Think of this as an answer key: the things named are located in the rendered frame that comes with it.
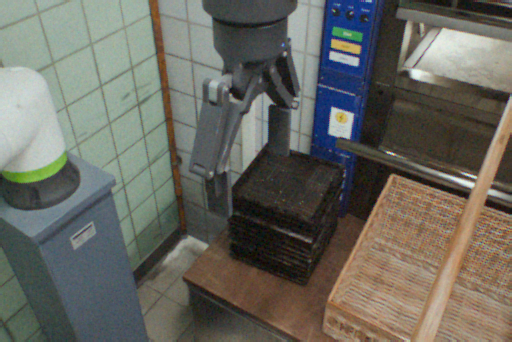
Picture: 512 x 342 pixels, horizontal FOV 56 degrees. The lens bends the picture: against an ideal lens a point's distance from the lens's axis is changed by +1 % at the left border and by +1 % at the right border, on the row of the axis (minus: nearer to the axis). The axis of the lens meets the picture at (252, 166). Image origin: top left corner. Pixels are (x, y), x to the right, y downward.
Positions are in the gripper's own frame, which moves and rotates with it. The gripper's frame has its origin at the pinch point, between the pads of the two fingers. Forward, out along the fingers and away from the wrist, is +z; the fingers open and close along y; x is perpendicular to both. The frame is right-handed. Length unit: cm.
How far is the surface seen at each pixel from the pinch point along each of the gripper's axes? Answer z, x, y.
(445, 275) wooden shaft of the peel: 27.1, 24.1, -22.3
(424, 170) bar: 30, 13, -52
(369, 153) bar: 30, 0, -52
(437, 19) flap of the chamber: 5, 3, -74
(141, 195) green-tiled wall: 100, -98, -67
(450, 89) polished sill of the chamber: 28, 8, -89
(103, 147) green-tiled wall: 66, -97, -53
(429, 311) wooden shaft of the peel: 27.4, 23.8, -14.1
